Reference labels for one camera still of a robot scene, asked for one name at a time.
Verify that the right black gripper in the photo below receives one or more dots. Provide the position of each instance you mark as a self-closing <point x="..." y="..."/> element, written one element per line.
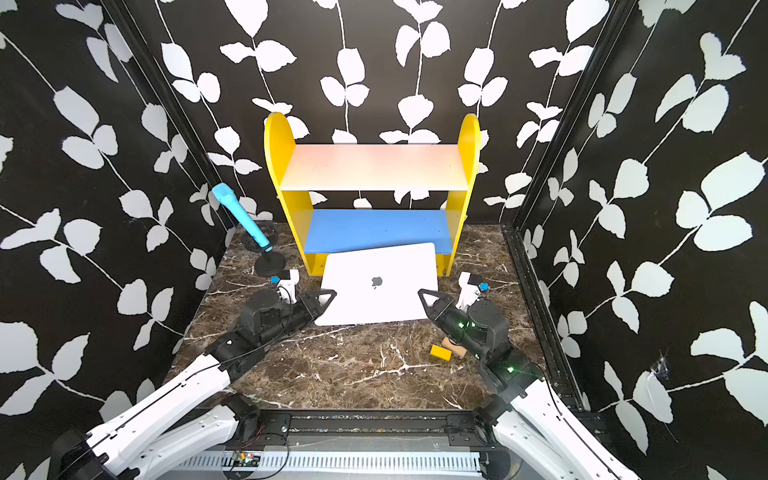
<point x="442" y="305"/>

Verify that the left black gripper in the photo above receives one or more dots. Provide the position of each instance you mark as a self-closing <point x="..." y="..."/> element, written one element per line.
<point x="311" y="304"/>

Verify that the silver laptop computer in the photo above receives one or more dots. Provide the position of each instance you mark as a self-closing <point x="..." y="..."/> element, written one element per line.
<point x="378" y="285"/>

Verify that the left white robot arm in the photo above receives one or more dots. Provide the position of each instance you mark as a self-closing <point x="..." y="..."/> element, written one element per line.
<point x="93" y="455"/>

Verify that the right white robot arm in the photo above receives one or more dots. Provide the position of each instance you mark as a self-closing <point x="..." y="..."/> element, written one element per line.
<point x="524" y="414"/>

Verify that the yellow rectangular block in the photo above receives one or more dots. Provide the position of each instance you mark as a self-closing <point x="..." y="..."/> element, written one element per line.
<point x="441" y="353"/>

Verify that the tan wooden block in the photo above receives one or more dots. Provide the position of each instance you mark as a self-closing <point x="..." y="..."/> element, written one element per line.
<point x="456" y="349"/>

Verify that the black round microphone stand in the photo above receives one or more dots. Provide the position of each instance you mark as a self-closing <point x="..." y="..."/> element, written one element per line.
<point x="270" y="262"/>

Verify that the yellow shelf with blue board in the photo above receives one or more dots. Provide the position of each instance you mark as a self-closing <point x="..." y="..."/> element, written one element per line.
<point x="348" y="197"/>

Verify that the small circuit board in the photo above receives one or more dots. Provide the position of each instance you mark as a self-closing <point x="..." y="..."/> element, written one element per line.
<point x="244" y="460"/>

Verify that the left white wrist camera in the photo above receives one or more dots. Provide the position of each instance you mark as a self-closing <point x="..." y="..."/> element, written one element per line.
<point x="286" y="282"/>

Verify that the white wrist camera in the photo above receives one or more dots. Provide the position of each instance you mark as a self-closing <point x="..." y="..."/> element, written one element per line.
<point x="286" y="282"/>
<point x="472" y="287"/>

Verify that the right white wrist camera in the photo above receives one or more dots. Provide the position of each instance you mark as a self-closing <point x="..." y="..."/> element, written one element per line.
<point x="472" y="287"/>

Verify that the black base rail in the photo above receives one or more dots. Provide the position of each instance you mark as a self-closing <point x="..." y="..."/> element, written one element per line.
<point x="463" y="427"/>

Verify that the white slotted cable duct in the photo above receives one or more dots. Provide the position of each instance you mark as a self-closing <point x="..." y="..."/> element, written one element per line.
<point x="461" y="463"/>

